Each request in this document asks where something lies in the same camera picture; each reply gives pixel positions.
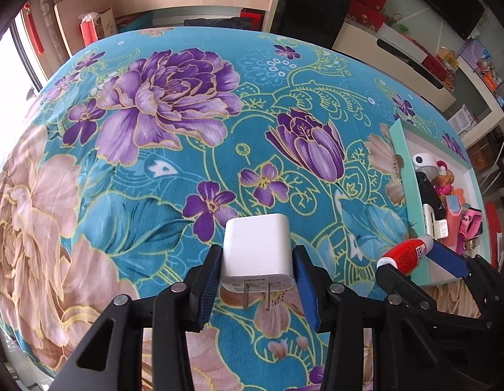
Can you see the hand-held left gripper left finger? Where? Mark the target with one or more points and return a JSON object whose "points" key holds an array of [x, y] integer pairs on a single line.
{"points": [[207, 285]]}

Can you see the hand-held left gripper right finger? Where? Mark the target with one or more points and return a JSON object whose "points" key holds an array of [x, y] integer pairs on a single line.
{"points": [[307, 289]]}

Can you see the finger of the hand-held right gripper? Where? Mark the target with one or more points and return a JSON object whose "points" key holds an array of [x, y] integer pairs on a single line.
{"points": [[447, 258], [398, 281]]}

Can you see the red glue bottle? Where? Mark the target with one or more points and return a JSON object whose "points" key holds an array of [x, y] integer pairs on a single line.
{"points": [[406, 256]]}

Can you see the salmon pink eraser block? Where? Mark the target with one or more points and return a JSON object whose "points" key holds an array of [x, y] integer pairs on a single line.
{"points": [[454, 228]]}

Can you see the pink smartwatch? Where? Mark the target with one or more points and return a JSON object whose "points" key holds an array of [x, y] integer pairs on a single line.
{"points": [[469, 222]]}

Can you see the white charger plug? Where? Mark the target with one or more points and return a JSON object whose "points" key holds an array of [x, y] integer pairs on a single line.
{"points": [[256, 248]]}

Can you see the toy dog figure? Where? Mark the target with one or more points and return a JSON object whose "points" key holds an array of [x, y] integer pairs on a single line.
{"points": [[445, 185]]}

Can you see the white tape roll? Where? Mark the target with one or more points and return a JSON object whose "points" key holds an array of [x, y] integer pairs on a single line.
{"points": [[425, 159]]}

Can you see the teal cardboard box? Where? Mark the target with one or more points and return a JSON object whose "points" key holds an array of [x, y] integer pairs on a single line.
{"points": [[402, 163]]}

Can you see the red stool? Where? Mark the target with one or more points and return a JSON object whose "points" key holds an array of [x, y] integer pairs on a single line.
{"points": [[494, 232]]}

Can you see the floral blanket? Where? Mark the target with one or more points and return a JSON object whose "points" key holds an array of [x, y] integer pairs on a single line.
{"points": [[154, 150]]}

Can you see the white side desk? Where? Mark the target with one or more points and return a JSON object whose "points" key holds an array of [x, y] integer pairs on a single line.
{"points": [[484, 97]]}

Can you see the flat red box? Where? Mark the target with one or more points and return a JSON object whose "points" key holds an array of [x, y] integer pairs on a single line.
{"points": [[439, 71]]}

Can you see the flat white box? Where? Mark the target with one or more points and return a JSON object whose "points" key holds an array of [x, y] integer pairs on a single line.
{"points": [[402, 40]]}

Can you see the white television cabinet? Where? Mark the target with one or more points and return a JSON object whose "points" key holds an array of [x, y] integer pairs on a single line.
{"points": [[366, 49]]}

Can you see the red gift box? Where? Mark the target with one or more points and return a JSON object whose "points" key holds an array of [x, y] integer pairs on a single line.
{"points": [[366, 14]]}

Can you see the black television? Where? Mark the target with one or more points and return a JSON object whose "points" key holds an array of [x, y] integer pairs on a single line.
{"points": [[447, 0]]}

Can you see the small red box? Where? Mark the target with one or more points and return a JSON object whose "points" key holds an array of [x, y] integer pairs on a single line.
{"points": [[252, 18]]}

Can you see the small red bag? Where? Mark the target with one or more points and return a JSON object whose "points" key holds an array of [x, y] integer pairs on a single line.
{"points": [[89, 30]]}

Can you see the black cabinet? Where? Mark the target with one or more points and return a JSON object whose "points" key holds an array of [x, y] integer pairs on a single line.
{"points": [[317, 4]]}

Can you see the red hanging ornament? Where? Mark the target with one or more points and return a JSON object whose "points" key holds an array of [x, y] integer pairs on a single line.
{"points": [[34, 28]]}

